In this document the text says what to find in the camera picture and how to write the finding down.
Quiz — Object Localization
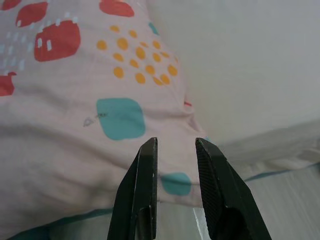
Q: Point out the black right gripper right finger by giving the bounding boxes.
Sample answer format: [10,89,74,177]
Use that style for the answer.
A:
[194,137,272,240]

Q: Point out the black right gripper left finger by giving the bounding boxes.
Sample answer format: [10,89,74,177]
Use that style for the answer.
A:
[107,136,159,240]

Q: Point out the pink patterned pillow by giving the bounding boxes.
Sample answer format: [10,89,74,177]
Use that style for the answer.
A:
[0,0,209,238]

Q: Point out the bed with cream sheet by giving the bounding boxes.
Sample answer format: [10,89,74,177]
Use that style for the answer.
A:
[7,0,320,240]

